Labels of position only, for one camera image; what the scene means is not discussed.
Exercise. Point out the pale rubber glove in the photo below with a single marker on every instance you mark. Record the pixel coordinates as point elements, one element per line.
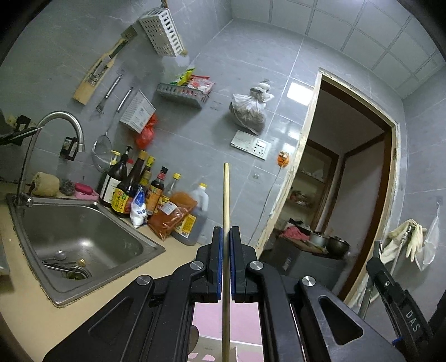
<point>392,243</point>
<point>416,242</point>

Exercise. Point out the yellow green snack packet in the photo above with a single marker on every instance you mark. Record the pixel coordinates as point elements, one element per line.
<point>183,76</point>

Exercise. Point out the red snack packet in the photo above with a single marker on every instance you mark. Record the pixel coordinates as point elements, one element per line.
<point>200,84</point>

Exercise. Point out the steel faucet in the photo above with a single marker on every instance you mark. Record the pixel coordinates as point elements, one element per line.
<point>57,115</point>

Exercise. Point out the grey wall shelf basket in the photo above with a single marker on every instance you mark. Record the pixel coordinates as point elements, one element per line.
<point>179,94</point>

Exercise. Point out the red chili powder bag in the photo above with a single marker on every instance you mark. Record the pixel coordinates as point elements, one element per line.
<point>172,215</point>

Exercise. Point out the metal mesh strainer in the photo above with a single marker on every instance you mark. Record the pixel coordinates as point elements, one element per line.
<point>101,153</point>

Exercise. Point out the red plastic bag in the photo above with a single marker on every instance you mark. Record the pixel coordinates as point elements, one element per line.
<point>146,134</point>

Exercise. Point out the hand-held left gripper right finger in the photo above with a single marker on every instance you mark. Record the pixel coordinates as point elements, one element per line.
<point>232,264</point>

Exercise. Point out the grey wall switch cover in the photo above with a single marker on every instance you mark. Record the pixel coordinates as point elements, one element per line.
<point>242,140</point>

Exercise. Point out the dark metal bowl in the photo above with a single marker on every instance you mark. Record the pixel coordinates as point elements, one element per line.
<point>338,245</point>

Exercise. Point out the dark cabinet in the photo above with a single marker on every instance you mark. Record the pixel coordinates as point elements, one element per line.
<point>303,268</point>

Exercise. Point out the plastic bag of dried goods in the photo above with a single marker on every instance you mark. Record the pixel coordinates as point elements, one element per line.
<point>249,111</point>

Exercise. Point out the wooden shelf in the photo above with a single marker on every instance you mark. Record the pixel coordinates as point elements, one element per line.
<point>303,198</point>

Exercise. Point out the black wall socket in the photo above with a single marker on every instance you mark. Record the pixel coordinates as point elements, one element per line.
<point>20,121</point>
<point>69,147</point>

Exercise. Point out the wooden knife rack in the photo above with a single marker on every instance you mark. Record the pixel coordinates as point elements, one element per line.
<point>92,81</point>

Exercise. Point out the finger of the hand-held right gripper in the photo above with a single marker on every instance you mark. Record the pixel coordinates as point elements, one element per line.
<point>383,278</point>

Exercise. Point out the tall soy sauce bottle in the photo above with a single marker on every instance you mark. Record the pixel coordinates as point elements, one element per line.
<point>123,198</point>

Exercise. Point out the loofah sponge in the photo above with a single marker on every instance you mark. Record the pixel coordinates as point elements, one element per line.
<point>45,183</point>

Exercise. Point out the clear bottle yellow cap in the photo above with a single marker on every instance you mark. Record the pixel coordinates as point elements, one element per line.
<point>173,186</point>

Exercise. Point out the bottle with yellow pump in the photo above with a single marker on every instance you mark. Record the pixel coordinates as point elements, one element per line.
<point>114,158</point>

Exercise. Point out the white plastic wall basket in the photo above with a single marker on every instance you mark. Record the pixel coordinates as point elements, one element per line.
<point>160,31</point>

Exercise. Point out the dark pump bottle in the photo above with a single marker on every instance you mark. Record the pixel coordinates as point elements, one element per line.
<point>113,181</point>

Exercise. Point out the wooden door frame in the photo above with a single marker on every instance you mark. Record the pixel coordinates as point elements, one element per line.
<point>303,139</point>

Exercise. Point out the red cloth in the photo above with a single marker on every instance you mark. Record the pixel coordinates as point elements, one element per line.
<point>294,233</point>

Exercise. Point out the white blue salt bag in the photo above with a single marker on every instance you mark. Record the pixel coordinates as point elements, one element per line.
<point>139,210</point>

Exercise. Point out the pink tablecloth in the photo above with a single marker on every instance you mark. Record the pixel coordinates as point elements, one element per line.
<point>209,323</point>

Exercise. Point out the metal spoon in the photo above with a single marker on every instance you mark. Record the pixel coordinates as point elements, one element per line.
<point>60,256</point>

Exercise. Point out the dark bottle red cap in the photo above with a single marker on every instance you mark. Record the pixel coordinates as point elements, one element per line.
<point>156,191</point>

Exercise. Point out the stainless steel sink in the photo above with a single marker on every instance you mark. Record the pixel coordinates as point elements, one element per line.
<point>87,233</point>

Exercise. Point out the steel wool scrubber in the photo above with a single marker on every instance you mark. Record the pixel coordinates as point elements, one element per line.
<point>67,187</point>

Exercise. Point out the white wall socket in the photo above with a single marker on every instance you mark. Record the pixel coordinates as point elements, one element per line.
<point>260,148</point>

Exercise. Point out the pink soap dish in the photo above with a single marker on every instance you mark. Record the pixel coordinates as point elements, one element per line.
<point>85,190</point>

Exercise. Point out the brown oil jug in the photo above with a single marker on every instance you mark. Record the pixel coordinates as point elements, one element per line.
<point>200,202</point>

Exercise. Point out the silver pot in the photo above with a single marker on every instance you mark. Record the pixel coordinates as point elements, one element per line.
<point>317,240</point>

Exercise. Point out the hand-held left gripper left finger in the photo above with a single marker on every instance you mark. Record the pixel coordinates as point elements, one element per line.
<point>218,264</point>

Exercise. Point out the wooden chopstick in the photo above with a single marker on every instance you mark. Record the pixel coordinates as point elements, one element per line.
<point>226,195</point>

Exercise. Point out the dark bottle yellow cap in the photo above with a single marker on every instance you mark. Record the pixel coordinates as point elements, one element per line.
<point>149,170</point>

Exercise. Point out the metal peeler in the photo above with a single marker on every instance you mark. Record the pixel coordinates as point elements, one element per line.
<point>110,91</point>

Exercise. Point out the white paper box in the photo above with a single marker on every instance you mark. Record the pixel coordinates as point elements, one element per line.
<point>137,109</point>

